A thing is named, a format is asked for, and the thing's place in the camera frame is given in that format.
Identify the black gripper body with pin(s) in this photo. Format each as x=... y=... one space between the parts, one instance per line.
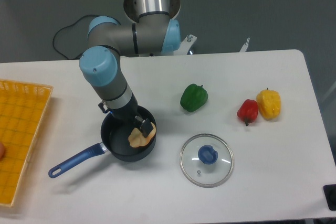
x=126 y=113

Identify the round golden bread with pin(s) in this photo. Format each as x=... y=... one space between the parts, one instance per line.
x=136 y=139

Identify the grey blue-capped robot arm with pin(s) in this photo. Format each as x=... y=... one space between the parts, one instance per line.
x=108 y=40

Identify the green bell pepper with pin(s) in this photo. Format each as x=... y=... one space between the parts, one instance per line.
x=193 y=98

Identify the glass lid with blue knob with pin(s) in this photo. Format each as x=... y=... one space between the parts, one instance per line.
x=206 y=160

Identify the red bell pepper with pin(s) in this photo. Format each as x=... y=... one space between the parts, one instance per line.
x=248 y=111

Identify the yellow woven basket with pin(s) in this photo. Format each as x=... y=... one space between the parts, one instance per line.
x=23 y=106

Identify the yellow bell pepper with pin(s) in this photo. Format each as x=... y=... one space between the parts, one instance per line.
x=269 y=104

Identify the black object at table corner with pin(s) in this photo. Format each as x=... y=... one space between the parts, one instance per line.
x=330 y=195

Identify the black pot with blue handle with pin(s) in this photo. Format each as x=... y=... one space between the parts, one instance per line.
x=114 y=134

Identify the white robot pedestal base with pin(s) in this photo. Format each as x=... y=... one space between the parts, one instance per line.
x=186 y=47

